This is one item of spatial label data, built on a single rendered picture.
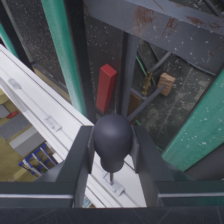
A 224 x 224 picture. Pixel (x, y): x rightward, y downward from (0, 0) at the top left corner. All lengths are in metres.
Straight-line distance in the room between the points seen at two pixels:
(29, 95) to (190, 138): 0.40
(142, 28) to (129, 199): 0.26
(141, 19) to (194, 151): 0.15
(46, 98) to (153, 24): 0.33
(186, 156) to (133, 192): 0.15
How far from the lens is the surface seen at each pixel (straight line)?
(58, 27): 0.24
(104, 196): 0.73
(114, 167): 0.18
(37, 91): 0.47
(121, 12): 0.20
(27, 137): 9.76
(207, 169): 0.22
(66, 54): 0.26
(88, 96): 0.33
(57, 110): 0.41
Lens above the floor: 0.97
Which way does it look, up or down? 26 degrees down
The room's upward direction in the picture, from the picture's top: 131 degrees counter-clockwise
